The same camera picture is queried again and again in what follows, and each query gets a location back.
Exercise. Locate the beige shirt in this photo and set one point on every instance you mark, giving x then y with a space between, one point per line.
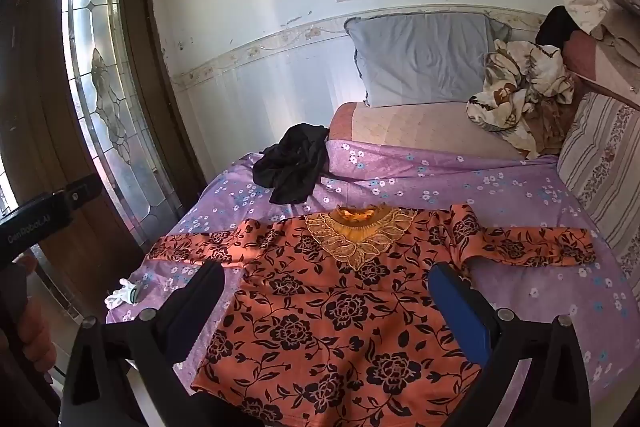
622 37

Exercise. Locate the pink mattress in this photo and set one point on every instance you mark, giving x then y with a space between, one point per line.
410 127

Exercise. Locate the orange black floral shirt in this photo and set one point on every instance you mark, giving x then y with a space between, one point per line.
330 317

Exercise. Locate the grey pillow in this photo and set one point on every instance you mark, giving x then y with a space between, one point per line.
420 57

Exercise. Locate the white floral cloth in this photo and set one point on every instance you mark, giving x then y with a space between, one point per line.
585 2

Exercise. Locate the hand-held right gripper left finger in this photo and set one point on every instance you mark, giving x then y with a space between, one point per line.
192 307

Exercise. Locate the wooden door with leaded glass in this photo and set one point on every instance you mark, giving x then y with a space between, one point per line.
45 107

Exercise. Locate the person's left hand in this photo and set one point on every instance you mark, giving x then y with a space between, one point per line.
40 337

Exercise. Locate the crumpled black garment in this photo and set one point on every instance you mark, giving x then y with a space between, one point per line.
292 162

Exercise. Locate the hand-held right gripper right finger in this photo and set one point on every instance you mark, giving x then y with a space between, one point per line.
460 307

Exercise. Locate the striped floral pillow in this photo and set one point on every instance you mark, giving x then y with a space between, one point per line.
605 167

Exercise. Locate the purple floral bedsheet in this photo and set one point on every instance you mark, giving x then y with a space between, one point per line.
430 177

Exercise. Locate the cream brown floral cloth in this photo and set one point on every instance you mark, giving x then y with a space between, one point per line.
515 92

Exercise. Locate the white glove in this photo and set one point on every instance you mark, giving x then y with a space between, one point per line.
120 296

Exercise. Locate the small black cloth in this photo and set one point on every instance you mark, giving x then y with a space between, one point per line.
552 29

